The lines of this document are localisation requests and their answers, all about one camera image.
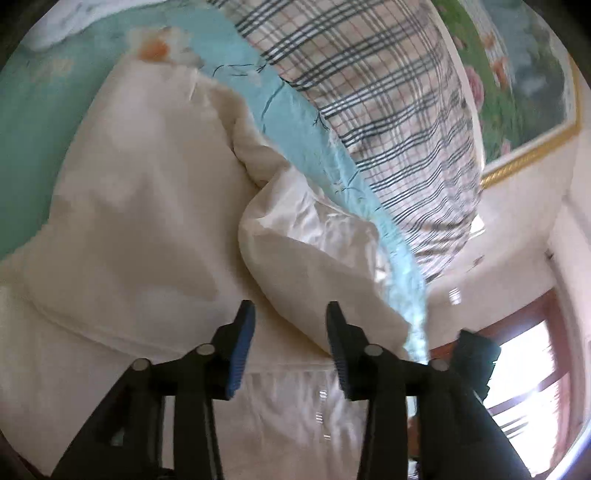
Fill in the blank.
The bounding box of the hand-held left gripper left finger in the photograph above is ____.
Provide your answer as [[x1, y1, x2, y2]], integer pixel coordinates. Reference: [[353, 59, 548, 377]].
[[51, 300, 257, 480]]

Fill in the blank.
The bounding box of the gold framed wall picture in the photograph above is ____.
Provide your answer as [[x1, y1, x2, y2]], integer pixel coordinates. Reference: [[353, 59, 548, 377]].
[[431, 0, 583, 188]]

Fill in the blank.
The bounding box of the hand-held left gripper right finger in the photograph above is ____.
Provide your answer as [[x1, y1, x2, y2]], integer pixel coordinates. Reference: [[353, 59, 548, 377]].
[[325, 301, 532, 480]]

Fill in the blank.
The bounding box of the wooden framed window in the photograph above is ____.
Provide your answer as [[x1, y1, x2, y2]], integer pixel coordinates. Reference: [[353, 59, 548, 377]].
[[429, 286, 588, 480]]

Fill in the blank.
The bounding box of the teal floral bed sheet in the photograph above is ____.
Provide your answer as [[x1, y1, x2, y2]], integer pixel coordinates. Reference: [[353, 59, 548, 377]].
[[0, 0, 431, 366]]

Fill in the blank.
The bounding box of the cream garment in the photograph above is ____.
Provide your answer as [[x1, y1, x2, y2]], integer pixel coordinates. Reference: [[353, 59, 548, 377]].
[[0, 60, 419, 480]]

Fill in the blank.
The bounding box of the plaid pillow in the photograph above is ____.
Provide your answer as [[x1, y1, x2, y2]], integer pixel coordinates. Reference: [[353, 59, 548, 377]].
[[208, 0, 486, 283]]

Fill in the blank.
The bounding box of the folded white cloth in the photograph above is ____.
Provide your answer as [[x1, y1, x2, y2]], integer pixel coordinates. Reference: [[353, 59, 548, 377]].
[[21, 0, 100, 49]]

